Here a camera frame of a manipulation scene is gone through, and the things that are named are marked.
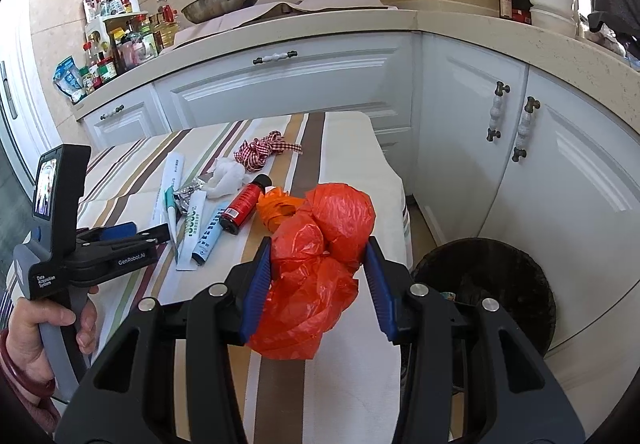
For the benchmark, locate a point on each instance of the small orange plastic bag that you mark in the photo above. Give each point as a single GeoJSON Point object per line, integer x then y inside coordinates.
{"type": "Point", "coordinates": [277, 209]}

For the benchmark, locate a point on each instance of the crumpled white tissue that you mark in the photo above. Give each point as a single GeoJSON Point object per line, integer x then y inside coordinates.
{"type": "Point", "coordinates": [222, 176]}

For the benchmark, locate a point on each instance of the silver foil wrapper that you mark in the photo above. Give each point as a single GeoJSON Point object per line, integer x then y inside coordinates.
{"type": "Point", "coordinates": [187, 189]}

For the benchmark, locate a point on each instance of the white packet with green print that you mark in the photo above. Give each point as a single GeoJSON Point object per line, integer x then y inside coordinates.
{"type": "Point", "coordinates": [192, 234]}

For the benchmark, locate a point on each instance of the blue white snack bag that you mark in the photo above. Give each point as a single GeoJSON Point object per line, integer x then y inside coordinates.
{"type": "Point", "coordinates": [70, 81]}

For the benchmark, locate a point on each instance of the white teal tube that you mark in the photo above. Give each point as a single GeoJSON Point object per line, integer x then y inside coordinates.
{"type": "Point", "coordinates": [169, 209]}

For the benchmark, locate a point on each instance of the blue white tube box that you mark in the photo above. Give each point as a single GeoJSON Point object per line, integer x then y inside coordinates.
{"type": "Point", "coordinates": [210, 236]}

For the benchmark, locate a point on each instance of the striped tablecloth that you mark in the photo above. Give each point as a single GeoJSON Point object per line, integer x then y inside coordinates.
{"type": "Point", "coordinates": [325, 148]}

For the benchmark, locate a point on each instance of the person's left hand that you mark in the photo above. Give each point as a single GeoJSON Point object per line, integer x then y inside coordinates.
{"type": "Point", "coordinates": [25, 339]}

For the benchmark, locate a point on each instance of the person's left forearm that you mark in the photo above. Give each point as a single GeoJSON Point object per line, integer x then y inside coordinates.
{"type": "Point", "coordinates": [20, 404]}

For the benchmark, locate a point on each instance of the red bottle with black cap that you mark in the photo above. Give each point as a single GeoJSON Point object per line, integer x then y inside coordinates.
{"type": "Point", "coordinates": [242, 206]}

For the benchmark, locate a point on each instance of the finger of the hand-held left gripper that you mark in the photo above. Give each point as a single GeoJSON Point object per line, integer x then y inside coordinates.
{"type": "Point", "coordinates": [117, 231]}
{"type": "Point", "coordinates": [155, 234]}

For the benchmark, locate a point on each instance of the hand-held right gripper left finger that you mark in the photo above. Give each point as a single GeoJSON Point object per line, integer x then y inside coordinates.
{"type": "Point", "coordinates": [255, 289]}

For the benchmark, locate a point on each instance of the group of seasoning bottles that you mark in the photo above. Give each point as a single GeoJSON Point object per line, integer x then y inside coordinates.
{"type": "Point", "coordinates": [145, 36]}

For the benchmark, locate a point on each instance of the long white paper packet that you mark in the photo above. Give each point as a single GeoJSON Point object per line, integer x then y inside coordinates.
{"type": "Point", "coordinates": [174, 168]}

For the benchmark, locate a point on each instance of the red checkered ribbon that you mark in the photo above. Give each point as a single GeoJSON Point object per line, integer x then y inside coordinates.
{"type": "Point", "coordinates": [265, 146]}

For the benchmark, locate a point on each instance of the large orange plastic bag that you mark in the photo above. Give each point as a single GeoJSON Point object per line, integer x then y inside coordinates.
{"type": "Point", "coordinates": [310, 294]}

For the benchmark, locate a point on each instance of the black trash bin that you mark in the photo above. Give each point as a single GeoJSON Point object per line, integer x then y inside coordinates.
{"type": "Point", "coordinates": [500, 274]}

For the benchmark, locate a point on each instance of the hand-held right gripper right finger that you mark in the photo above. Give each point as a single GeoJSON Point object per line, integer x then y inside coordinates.
{"type": "Point", "coordinates": [380, 294]}

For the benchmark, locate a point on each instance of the white spice rack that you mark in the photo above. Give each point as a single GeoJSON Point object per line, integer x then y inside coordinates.
{"type": "Point", "coordinates": [92, 28]}

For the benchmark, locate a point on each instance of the pink stove cover cloth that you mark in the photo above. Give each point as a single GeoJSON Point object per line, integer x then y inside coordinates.
{"type": "Point", "coordinates": [250, 16]}

